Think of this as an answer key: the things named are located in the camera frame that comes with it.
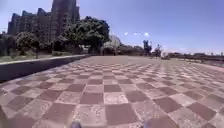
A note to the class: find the red and grey checkered pavement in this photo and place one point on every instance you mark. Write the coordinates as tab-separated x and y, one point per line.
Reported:
113	83

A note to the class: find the pale domed building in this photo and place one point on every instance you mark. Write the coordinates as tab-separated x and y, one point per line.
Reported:
112	42

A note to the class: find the distant dark tree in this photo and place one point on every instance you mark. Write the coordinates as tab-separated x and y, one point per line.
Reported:
147	46
157	50

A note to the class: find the large dark green tree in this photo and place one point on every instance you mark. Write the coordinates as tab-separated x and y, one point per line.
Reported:
87	31

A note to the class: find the robot's own part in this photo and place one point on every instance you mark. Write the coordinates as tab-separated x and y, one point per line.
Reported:
146	125
76	125

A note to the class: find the tall dark building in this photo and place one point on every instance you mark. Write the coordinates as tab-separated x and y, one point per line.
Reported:
50	20

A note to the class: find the low distant railing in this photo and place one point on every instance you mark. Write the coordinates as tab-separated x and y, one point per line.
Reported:
196	56

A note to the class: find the small green tree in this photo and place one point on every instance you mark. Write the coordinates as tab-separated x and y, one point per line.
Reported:
26	40

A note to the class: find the grass strip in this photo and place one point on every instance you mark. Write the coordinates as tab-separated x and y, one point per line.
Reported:
20	58

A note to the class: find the low grey stone wall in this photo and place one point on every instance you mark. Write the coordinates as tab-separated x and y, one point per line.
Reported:
30	66

